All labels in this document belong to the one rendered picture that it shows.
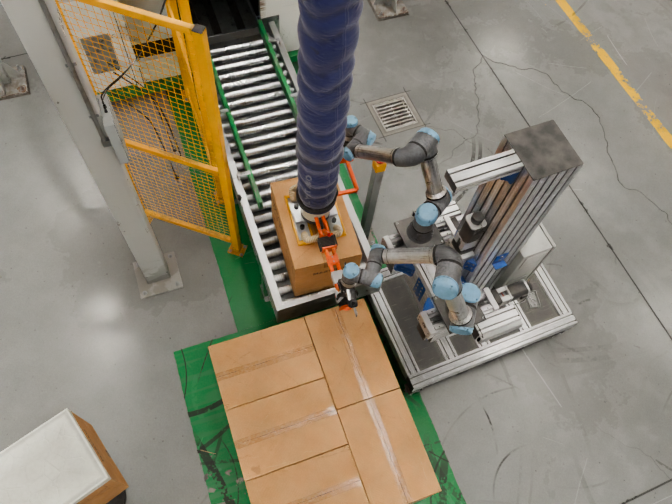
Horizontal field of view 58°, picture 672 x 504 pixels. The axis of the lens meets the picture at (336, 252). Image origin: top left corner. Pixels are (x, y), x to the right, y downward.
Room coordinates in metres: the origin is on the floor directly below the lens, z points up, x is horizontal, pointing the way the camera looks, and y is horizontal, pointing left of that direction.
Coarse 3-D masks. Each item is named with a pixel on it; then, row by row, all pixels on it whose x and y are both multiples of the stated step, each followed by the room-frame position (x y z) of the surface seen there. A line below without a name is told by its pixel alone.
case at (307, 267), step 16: (272, 192) 1.92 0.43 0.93; (288, 192) 1.93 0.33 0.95; (272, 208) 1.95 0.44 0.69; (288, 224) 1.71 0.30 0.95; (288, 240) 1.60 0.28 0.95; (352, 240) 1.66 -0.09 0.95; (288, 256) 1.56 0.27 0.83; (304, 256) 1.52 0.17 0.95; (320, 256) 1.53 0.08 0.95; (352, 256) 1.56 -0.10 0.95; (288, 272) 1.57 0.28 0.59; (304, 272) 1.45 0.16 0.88; (320, 272) 1.49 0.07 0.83; (304, 288) 1.45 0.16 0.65; (320, 288) 1.49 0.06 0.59
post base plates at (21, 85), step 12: (372, 0) 4.75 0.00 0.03; (384, 12) 4.61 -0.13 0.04; (396, 12) 4.62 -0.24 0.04; (12, 72) 3.23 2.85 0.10; (24, 72) 3.30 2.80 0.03; (0, 84) 3.07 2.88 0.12; (12, 84) 3.16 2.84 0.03; (24, 84) 3.17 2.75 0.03; (0, 96) 3.02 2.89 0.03; (12, 96) 3.05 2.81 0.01
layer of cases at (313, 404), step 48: (240, 336) 1.13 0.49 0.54; (288, 336) 1.17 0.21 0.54; (336, 336) 1.21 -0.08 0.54; (240, 384) 0.84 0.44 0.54; (288, 384) 0.88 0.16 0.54; (336, 384) 0.92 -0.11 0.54; (384, 384) 0.96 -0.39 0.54; (240, 432) 0.58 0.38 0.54; (288, 432) 0.62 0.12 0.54; (336, 432) 0.65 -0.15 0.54; (384, 432) 0.69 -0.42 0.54; (288, 480) 0.37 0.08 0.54; (336, 480) 0.40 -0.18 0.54; (384, 480) 0.44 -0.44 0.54; (432, 480) 0.47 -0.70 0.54
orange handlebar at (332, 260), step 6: (348, 162) 2.10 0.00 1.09; (348, 168) 2.06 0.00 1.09; (354, 180) 1.98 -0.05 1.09; (354, 186) 1.94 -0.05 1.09; (342, 192) 1.89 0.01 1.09; (348, 192) 1.89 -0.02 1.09; (354, 192) 1.91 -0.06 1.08; (324, 216) 1.71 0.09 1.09; (318, 222) 1.67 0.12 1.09; (324, 222) 1.67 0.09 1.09; (318, 228) 1.63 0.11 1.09; (330, 258) 1.46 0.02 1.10; (336, 258) 1.46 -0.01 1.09; (330, 264) 1.42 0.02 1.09; (336, 264) 1.43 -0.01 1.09; (330, 270) 1.39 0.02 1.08; (336, 288) 1.29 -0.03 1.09
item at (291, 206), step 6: (288, 198) 1.87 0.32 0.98; (288, 204) 1.83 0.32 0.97; (294, 204) 1.82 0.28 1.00; (288, 210) 1.79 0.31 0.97; (294, 210) 1.79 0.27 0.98; (294, 222) 1.71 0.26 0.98; (306, 222) 1.72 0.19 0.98; (294, 228) 1.68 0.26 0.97; (300, 228) 1.67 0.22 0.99; (306, 228) 1.68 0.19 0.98; (300, 234) 1.64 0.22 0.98; (312, 234) 1.65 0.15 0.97; (300, 240) 1.60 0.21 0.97
